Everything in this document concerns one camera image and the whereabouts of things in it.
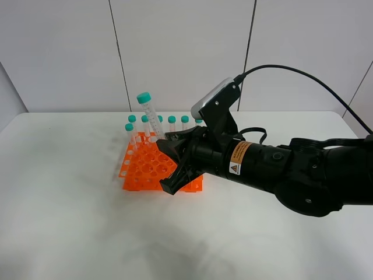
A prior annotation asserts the orange test tube rack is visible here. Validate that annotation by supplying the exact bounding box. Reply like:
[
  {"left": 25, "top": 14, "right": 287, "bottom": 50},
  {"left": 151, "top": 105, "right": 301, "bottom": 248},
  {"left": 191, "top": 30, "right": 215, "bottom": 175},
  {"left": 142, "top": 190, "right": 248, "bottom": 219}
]
[{"left": 117, "top": 132, "right": 203, "bottom": 194}]

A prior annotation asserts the rack tube front left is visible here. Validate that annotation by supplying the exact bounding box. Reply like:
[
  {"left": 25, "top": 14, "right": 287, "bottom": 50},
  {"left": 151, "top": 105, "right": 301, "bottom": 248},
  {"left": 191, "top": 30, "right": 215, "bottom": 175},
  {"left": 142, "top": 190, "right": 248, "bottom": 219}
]
[{"left": 125, "top": 123, "right": 136, "bottom": 146}]

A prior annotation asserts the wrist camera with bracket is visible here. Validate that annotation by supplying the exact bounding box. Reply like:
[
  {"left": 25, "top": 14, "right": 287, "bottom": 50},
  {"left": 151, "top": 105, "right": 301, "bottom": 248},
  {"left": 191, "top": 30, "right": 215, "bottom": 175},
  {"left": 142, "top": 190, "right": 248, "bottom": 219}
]
[{"left": 191, "top": 78, "right": 241, "bottom": 150}]

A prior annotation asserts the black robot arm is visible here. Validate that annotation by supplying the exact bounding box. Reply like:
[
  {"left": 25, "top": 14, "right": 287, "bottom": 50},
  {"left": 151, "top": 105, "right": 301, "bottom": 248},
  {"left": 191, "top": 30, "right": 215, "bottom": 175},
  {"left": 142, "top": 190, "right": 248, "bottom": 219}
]
[{"left": 157, "top": 127, "right": 372, "bottom": 217}]

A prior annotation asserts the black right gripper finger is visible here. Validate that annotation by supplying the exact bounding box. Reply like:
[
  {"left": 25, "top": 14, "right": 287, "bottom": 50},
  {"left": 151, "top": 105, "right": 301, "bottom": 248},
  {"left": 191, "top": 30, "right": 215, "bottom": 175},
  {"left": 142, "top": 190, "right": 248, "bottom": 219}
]
[{"left": 160, "top": 164, "right": 201, "bottom": 195}]

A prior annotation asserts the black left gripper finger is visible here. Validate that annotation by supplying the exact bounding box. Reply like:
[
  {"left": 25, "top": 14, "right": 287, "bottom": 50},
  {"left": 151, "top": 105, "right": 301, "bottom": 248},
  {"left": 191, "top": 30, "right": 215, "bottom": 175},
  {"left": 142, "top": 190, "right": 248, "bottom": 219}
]
[{"left": 156, "top": 126, "right": 201, "bottom": 168}]

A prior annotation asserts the green-capped test tube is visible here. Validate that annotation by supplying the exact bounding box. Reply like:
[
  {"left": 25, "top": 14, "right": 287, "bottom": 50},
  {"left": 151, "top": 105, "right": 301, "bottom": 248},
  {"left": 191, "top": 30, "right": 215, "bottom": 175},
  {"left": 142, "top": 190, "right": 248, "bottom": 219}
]
[{"left": 136, "top": 92, "right": 166, "bottom": 139}]

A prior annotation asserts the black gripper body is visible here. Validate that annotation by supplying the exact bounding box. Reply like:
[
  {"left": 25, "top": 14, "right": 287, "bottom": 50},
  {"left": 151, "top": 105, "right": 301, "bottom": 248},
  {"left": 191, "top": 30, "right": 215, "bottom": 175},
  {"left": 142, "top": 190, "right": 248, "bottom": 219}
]
[{"left": 180, "top": 125, "right": 224, "bottom": 178}]

